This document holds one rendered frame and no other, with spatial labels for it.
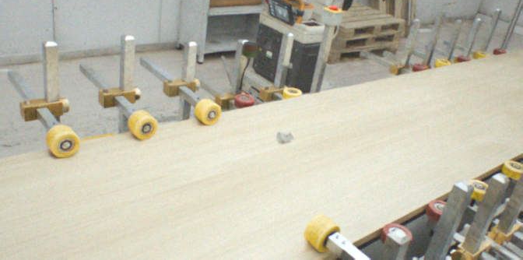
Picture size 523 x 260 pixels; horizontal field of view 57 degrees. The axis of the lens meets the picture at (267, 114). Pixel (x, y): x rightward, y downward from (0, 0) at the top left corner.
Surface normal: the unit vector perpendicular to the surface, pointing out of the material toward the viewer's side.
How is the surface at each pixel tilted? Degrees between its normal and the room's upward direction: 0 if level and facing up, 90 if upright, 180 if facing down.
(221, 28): 90
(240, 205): 0
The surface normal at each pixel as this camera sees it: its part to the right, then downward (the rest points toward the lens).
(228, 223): 0.16, -0.89
